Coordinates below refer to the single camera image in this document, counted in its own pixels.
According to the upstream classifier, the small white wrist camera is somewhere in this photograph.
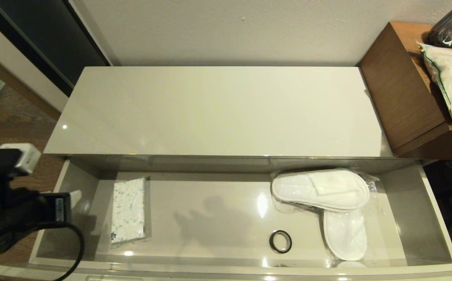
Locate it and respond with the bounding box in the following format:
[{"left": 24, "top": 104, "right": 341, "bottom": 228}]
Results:
[{"left": 0, "top": 143, "right": 41, "bottom": 175}]

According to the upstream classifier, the dark door panel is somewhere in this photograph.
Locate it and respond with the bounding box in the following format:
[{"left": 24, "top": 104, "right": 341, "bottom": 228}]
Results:
[{"left": 0, "top": 0, "right": 112, "bottom": 97}]

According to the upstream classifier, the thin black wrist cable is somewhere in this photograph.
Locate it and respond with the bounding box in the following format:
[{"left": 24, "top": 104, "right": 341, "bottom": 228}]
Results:
[{"left": 34, "top": 222, "right": 86, "bottom": 281}]

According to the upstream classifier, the white blue tissue pack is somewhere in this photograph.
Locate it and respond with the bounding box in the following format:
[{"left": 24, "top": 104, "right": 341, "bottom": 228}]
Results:
[{"left": 111, "top": 176, "right": 151, "bottom": 248}]

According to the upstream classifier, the black tape roll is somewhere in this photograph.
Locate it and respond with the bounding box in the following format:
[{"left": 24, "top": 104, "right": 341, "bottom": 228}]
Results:
[{"left": 270, "top": 230, "right": 293, "bottom": 254}]

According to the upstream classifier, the brown wooden door trim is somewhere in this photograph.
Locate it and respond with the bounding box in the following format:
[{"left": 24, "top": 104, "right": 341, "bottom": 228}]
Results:
[{"left": 0, "top": 41, "right": 62, "bottom": 121}]

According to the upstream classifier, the grey cabinet drawer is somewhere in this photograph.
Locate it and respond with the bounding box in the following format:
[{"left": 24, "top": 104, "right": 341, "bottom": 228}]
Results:
[{"left": 0, "top": 156, "right": 452, "bottom": 281}]

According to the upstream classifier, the grey glossy cabinet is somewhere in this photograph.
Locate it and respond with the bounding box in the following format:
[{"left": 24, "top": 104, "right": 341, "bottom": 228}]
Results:
[{"left": 43, "top": 66, "right": 423, "bottom": 174}]

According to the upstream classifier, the white slippers pair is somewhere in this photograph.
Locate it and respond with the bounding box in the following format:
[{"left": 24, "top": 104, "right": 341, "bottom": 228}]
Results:
[{"left": 271, "top": 167, "right": 379, "bottom": 213}]

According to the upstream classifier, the single white bagged slipper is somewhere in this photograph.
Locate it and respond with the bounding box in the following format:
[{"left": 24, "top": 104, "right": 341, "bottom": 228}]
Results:
[{"left": 322, "top": 209, "right": 368, "bottom": 261}]

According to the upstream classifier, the brown wooden side cabinet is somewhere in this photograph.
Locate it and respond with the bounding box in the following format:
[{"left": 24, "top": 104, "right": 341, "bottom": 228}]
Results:
[{"left": 359, "top": 21, "right": 452, "bottom": 160}]

